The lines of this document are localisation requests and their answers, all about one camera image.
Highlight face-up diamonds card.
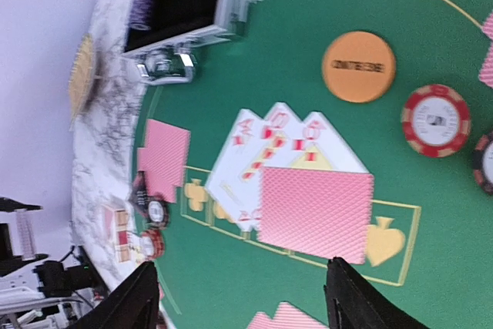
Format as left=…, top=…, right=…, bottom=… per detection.
left=240, top=102, right=301, bottom=183

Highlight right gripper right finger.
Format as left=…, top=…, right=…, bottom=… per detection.
left=324, top=257, right=425, bottom=329

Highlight red 5 chips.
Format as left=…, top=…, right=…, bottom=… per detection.
left=140, top=229, right=165, bottom=260
left=401, top=84, right=471, bottom=158

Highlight red 5 chips top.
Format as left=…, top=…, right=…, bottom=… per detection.
left=401, top=84, right=471, bottom=158

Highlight round green poker mat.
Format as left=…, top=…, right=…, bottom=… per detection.
left=130, top=0, right=493, bottom=329

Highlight dark 100 chips top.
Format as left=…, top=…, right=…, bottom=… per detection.
left=472, top=132, right=493, bottom=196

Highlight dark 100 chips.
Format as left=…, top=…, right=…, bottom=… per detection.
left=147, top=199, right=169, bottom=229
left=472, top=132, right=493, bottom=196

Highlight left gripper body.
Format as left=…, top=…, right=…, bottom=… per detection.
left=0, top=196, right=97, bottom=329

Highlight face-up ace card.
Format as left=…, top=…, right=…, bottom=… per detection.
left=206, top=109, right=262, bottom=230

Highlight card deck box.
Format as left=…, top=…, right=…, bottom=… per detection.
left=102, top=204, right=130, bottom=263

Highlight red-backed community card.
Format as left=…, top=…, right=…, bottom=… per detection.
left=257, top=167, right=374, bottom=264

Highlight face-up queen card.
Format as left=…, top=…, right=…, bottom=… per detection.
left=287, top=112, right=368, bottom=173

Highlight black triangular all-in button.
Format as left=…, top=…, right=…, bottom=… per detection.
left=128, top=171, right=149, bottom=214

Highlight orange round dealer button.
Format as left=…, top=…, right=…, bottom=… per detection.
left=321, top=31, right=397, bottom=103

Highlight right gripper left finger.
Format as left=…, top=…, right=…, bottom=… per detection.
left=71, top=261, right=159, bottom=329

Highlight aluminium poker chip case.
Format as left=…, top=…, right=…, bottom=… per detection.
left=123, top=0, right=249, bottom=86

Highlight red-backed card deck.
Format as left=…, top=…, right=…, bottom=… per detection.
left=16, top=209, right=36, bottom=260

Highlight woven bamboo tray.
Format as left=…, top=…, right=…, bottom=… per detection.
left=69, top=33, right=96, bottom=123

